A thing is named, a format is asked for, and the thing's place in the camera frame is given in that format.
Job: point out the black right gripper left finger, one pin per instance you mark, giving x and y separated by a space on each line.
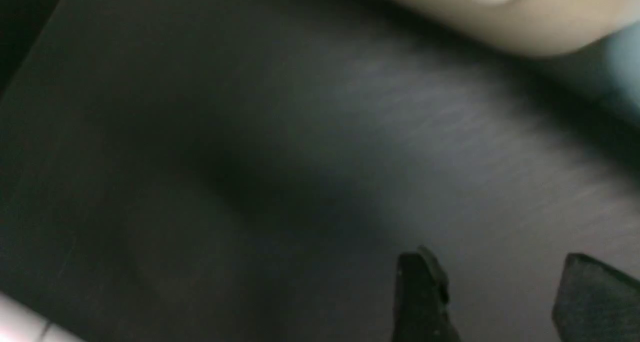
421 299

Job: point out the olive plastic spoon bin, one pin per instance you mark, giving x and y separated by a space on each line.
531 28

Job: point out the black plastic serving tray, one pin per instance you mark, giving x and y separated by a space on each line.
249 170

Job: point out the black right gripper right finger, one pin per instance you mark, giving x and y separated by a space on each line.
596 302

